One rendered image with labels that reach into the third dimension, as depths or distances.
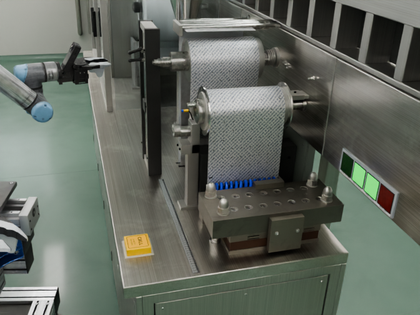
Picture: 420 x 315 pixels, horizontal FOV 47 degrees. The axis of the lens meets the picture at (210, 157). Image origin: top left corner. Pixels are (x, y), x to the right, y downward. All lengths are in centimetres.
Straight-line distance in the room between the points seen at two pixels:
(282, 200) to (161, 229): 38
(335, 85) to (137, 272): 74
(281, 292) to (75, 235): 186
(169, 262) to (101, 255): 156
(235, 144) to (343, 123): 33
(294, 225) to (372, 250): 176
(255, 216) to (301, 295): 31
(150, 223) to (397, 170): 77
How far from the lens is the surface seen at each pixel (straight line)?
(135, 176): 183
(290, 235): 143
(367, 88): 127
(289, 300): 154
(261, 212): 139
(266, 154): 152
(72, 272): 284
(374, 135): 125
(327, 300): 160
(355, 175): 133
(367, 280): 290
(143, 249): 142
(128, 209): 164
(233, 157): 148
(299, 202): 145
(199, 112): 143
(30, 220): 195
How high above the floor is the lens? 177
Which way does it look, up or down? 26 degrees down
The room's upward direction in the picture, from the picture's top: 2 degrees clockwise
